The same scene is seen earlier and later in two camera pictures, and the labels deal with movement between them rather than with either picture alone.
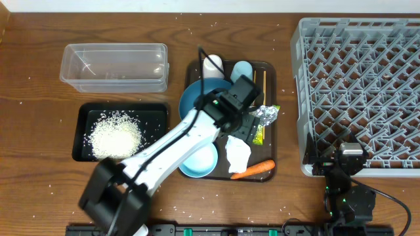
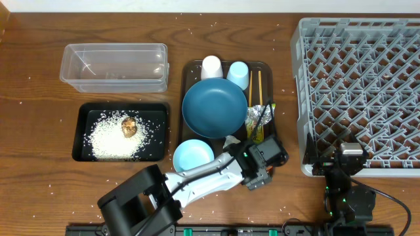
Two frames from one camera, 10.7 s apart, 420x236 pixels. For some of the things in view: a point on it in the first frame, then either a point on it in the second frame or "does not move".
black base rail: [231, 230] does not move
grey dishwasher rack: [360, 77] does not move
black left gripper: [250, 128] to [265, 178]
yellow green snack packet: [258, 139] does not move
